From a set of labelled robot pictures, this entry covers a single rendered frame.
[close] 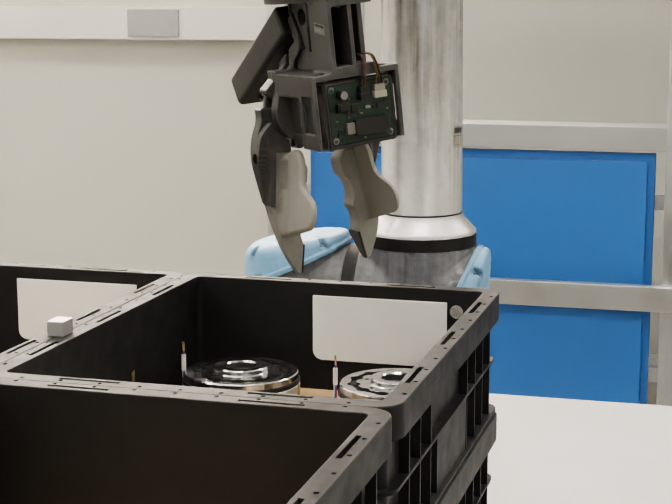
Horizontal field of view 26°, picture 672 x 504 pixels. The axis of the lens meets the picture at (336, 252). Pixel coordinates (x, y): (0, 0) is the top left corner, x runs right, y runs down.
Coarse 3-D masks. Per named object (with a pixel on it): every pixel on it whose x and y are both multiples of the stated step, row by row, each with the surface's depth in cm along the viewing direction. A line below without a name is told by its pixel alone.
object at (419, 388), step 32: (160, 288) 130; (320, 288) 133; (352, 288) 132; (384, 288) 131; (416, 288) 131; (448, 288) 130; (480, 288) 130; (96, 320) 117; (480, 320) 120; (32, 352) 107; (448, 352) 107; (96, 384) 98; (128, 384) 98; (160, 384) 98; (416, 384) 98; (416, 416) 97
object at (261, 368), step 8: (224, 360) 130; (232, 360) 130; (240, 360) 130; (248, 360) 130; (256, 360) 130; (216, 368) 128; (224, 368) 127; (256, 368) 127; (264, 368) 128; (232, 376) 126; (240, 376) 126; (248, 376) 126
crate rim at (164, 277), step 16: (32, 272) 141; (48, 272) 140; (64, 272) 140; (80, 272) 140; (96, 272) 139; (112, 272) 139; (128, 272) 138; (144, 272) 138; (160, 272) 138; (176, 272) 138; (144, 288) 131; (112, 304) 123; (80, 320) 117; (48, 336) 112; (16, 352) 107
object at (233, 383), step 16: (192, 368) 129; (208, 368) 129; (272, 368) 129; (288, 368) 129; (192, 384) 126; (208, 384) 124; (224, 384) 124; (240, 384) 124; (256, 384) 124; (272, 384) 125; (288, 384) 126
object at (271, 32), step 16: (272, 16) 106; (288, 16) 105; (272, 32) 106; (288, 32) 105; (256, 48) 109; (272, 48) 107; (288, 48) 107; (240, 64) 112; (256, 64) 110; (272, 64) 109; (240, 80) 113; (256, 80) 111; (240, 96) 113; (256, 96) 113
